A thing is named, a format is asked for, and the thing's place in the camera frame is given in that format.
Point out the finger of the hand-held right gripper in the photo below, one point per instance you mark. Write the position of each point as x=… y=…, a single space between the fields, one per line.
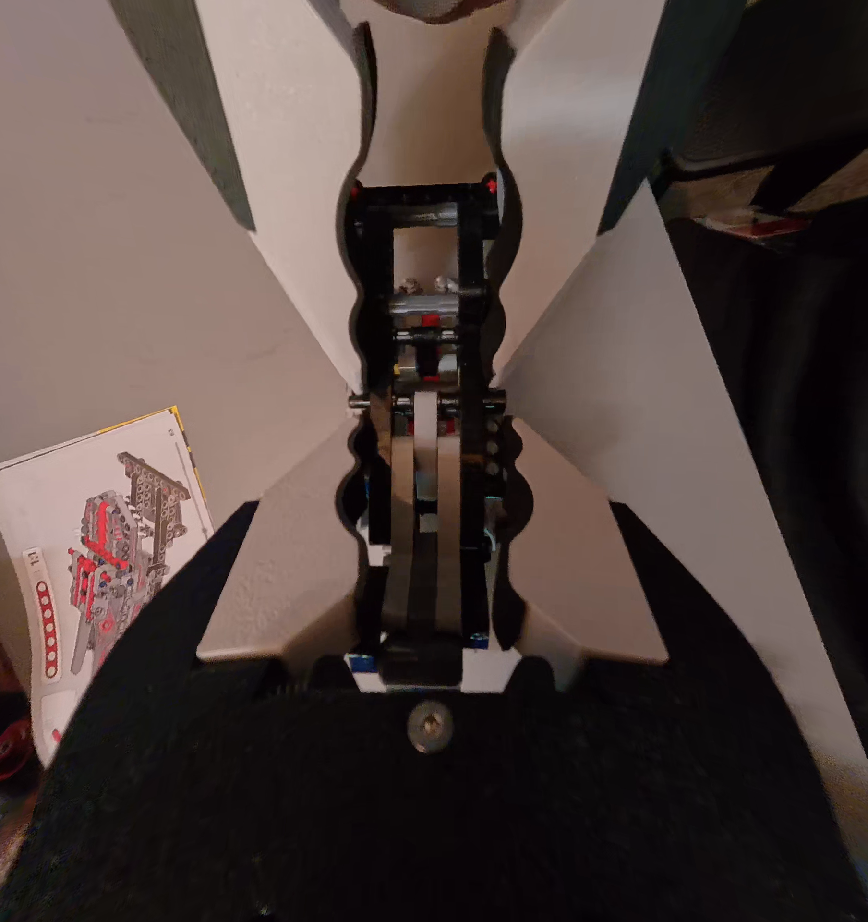
x=571 y=129
x=290 y=144

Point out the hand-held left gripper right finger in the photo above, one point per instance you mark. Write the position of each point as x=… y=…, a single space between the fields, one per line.
x=585 y=583

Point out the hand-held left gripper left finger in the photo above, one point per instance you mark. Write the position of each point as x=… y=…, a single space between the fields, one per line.
x=283 y=576

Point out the grey black toy brick model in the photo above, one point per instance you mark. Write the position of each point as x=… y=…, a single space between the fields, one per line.
x=470 y=252

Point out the white instruction booklet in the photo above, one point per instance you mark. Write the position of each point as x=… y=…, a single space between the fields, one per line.
x=45 y=504

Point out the black toy set box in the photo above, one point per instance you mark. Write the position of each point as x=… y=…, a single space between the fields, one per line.
x=9 y=749

